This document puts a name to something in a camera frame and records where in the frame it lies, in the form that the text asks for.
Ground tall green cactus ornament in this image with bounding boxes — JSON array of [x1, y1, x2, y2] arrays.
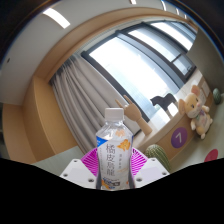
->
[[144, 143, 172, 173]]

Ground plush mouse toy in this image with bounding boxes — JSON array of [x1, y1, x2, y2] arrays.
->
[[178, 84, 214, 140]]

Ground grey curtain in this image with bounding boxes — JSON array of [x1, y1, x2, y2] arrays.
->
[[49, 54, 141, 158]]

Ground purple round number sign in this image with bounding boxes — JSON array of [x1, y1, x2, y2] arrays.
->
[[170, 126, 188, 149]]

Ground dark horse figurine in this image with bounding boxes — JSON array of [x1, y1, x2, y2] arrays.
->
[[149, 92, 179, 118]]

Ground flat round red coaster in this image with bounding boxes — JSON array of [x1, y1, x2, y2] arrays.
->
[[203, 148, 219, 163]]

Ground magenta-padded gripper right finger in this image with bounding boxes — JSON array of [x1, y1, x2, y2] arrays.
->
[[128, 147, 170, 188]]

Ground round green cactus ornament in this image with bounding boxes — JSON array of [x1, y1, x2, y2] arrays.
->
[[212, 87, 223, 106]]

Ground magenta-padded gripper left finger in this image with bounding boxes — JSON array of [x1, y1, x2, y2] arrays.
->
[[59, 147, 100, 190]]

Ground white wall socket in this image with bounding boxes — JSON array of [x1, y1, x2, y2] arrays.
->
[[200, 79, 212, 98]]

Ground clear drink bottle white cap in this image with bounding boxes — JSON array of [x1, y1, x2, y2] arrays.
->
[[95, 107, 134, 191]]

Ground ceiling lights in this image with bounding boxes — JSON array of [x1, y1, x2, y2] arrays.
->
[[42, 0, 188, 29]]

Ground wooden hand model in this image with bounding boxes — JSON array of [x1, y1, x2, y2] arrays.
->
[[115, 94, 153, 137]]

